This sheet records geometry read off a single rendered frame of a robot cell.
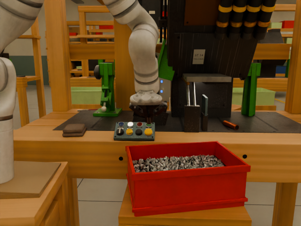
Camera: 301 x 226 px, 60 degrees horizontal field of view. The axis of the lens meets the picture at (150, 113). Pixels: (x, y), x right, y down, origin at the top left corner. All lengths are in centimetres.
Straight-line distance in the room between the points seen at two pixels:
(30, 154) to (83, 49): 80
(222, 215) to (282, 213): 122
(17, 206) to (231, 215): 53
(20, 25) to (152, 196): 51
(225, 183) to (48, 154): 64
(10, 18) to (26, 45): 1193
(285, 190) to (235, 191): 111
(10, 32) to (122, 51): 92
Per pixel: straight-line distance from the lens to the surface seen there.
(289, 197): 190
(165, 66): 114
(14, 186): 80
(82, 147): 100
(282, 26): 904
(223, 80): 98
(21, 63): 1271
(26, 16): 67
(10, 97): 78
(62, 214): 96
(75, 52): 168
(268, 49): 171
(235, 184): 76
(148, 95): 75
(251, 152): 101
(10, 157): 81
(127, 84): 152
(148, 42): 65
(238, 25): 102
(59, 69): 162
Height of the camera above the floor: 120
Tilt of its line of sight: 12 degrees down
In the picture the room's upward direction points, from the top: straight up
